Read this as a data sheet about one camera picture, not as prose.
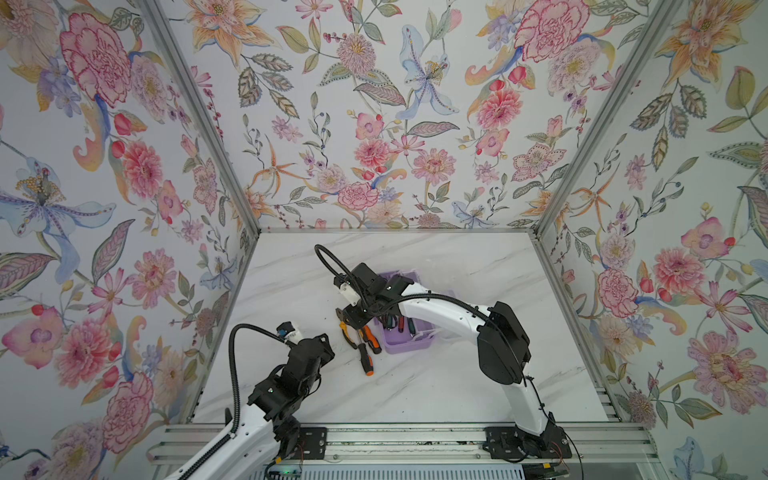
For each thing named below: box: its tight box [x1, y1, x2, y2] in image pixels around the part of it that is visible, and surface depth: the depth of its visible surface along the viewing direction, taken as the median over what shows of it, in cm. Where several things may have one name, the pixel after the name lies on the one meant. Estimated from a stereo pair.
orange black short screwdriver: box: [362, 325, 382, 354], surface depth 92 cm
